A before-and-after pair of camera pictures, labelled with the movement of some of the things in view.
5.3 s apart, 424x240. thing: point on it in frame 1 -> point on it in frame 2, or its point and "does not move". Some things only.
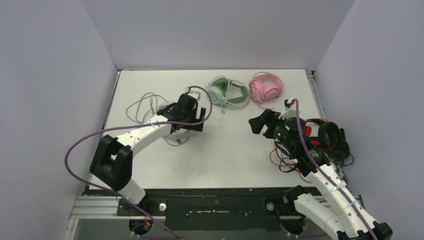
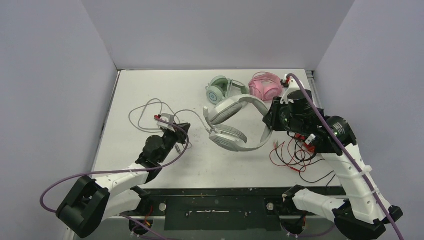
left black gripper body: [191, 117] -> [169, 139]
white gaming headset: [148, 106] -> [226, 110]
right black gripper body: [269, 123] -> [274, 114]
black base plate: [211, 209] does not move
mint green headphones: [228, 93] does not move
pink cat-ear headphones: [265, 86] does not move
